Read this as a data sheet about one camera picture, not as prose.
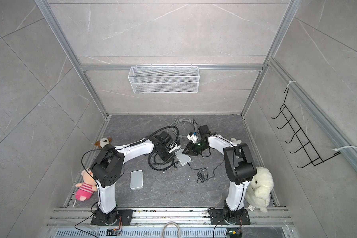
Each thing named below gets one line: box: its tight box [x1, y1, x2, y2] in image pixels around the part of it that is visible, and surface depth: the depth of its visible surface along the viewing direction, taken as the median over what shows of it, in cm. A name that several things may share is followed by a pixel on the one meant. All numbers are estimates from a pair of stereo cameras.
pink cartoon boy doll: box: [75, 168, 98, 202], surface depth 79 cm
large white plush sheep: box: [244, 166, 275, 214], surface depth 67 cm
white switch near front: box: [130, 169, 143, 190], surface depth 85 cm
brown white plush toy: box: [94, 137, 113, 149], surface depth 102 cm
